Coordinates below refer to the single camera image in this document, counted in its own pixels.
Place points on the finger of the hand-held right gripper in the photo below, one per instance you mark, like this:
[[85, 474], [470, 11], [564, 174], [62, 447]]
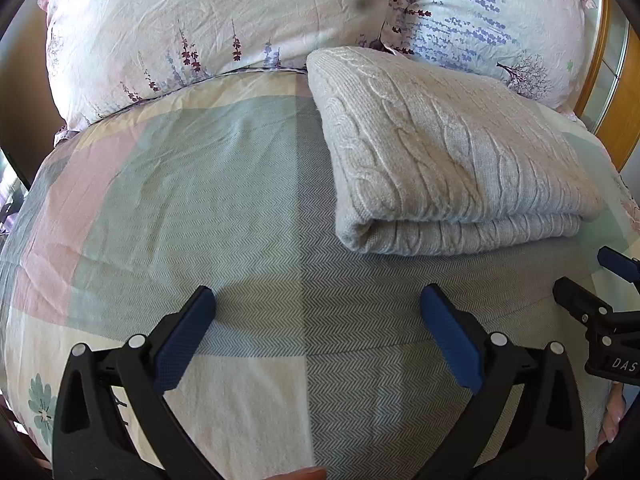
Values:
[[580, 300], [617, 261]]

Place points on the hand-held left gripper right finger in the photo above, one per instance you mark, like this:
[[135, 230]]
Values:
[[450, 342]]

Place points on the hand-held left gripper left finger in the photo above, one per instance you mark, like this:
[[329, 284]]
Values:
[[184, 342]]

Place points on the person's right hand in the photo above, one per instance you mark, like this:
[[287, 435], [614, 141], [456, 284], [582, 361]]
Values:
[[612, 420]]

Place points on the person's left hand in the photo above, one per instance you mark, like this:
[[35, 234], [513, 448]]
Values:
[[302, 474]]

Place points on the pastel checked quilt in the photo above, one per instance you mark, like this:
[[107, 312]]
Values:
[[200, 200]]

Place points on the wooden headboard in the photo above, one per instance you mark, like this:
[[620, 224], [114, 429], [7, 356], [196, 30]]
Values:
[[595, 55]]

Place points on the pale glass panel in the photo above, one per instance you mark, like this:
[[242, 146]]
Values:
[[620, 50]]

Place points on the pale blue floral pillow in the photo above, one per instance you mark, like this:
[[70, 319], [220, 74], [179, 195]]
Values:
[[480, 20]]

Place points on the pink floral pillow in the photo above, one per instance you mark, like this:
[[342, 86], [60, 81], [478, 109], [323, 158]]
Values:
[[200, 25]]

